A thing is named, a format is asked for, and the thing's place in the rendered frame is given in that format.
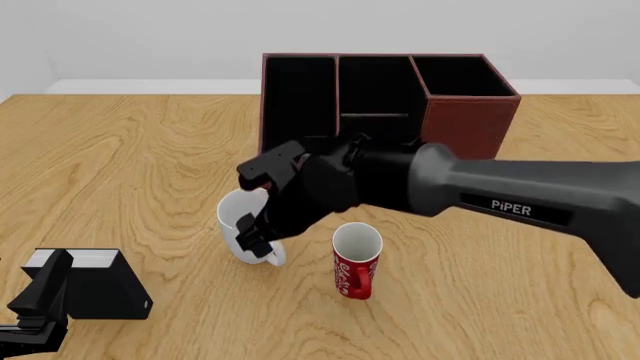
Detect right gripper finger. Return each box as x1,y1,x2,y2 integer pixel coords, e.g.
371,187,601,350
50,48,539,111
234,212,275,261
238,173,274,193

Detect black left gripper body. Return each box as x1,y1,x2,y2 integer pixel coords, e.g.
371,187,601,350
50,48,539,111
0,316,70,356

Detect red-brown desk caddy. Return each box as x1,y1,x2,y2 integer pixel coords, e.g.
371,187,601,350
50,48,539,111
258,52,522,161

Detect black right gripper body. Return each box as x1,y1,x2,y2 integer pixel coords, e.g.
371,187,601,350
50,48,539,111
257,175,329,242

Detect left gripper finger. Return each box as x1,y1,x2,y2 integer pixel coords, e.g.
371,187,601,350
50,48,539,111
6,247,76,327
21,247,154,321

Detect red patterned mug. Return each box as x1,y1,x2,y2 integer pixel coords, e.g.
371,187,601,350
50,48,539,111
331,221,385,302

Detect white mug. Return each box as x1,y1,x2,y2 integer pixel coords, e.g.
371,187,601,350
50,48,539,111
216,188,288,268

